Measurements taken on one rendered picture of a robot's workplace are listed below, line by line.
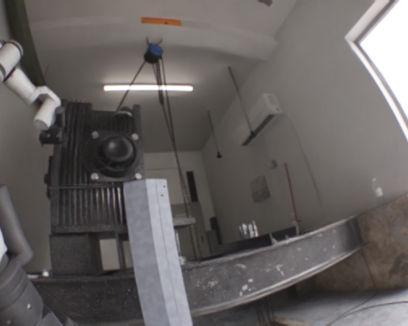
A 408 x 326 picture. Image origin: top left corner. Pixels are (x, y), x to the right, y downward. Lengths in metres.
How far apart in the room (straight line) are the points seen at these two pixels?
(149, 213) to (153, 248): 0.15
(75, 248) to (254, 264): 0.91
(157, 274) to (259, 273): 0.59
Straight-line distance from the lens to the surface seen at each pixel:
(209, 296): 1.17
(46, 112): 0.85
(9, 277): 0.28
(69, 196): 1.11
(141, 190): 0.97
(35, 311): 0.31
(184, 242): 4.26
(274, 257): 1.33
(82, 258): 1.11
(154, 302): 0.95
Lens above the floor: 0.73
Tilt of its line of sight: 21 degrees up
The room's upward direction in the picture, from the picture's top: 12 degrees counter-clockwise
